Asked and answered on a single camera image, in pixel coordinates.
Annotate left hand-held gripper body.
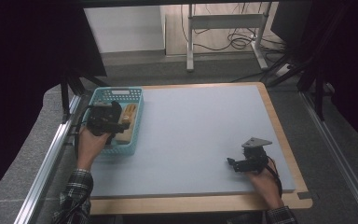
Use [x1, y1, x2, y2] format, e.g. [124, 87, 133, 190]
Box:
[86, 101, 122, 137]

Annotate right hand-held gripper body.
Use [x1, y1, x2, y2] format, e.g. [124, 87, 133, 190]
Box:
[235, 136, 274, 175]

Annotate beige and orange glove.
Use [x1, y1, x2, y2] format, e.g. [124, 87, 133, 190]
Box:
[115, 103, 138, 145]

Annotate teal plastic basket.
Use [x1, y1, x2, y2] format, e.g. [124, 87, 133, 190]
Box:
[82, 86, 145, 157]

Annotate person's right hand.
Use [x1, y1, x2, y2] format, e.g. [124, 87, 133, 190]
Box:
[245, 167, 286, 212]

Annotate person's left hand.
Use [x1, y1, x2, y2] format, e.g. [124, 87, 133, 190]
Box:
[76, 125, 112, 173]

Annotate light grey table mat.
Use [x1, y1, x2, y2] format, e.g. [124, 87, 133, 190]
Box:
[89, 85, 296, 199]

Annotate black tripod stand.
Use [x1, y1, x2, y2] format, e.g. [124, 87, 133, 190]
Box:
[60, 68, 108, 124]

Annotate black curtain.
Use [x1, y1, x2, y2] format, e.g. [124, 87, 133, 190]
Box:
[0, 0, 108, 208]
[306, 0, 358, 148]

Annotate black metal stand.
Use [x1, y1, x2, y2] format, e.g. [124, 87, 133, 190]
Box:
[265, 46, 328, 122]

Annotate white power strip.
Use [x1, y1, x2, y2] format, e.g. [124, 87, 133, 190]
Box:
[274, 63, 292, 77]

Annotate white cabinet panel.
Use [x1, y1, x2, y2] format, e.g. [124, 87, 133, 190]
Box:
[83, 5, 166, 54]

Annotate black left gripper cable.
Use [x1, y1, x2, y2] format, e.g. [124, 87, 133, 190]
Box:
[73, 105, 96, 158]

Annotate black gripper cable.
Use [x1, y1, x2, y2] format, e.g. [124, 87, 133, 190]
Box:
[73, 105, 96, 158]
[267, 158, 283, 200]

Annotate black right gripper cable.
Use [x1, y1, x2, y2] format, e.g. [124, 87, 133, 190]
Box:
[267, 158, 283, 200]

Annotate grey corner bracket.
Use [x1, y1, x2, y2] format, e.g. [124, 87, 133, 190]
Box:
[296, 190, 314, 201]

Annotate aluminium rail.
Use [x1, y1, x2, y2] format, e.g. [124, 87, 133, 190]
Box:
[13, 93, 82, 224]
[298, 91, 358, 222]

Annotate black floor cables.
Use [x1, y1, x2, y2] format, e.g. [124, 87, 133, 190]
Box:
[180, 2, 288, 53]

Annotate white metal desk frame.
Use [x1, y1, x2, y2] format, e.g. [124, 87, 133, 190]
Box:
[186, 2, 269, 73]

